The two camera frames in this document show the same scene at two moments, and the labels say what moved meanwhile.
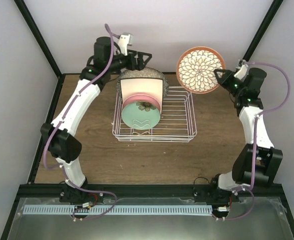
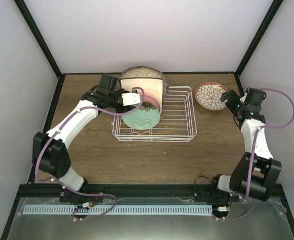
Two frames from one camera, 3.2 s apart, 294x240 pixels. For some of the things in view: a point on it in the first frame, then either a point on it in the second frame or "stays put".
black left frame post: [37, 34] stays put
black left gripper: [140, 65] → [128, 107]
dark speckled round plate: [144, 74] stays put
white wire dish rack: [177, 123] stays put
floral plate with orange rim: [195, 69] → [208, 96]
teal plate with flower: [140, 115] stays put
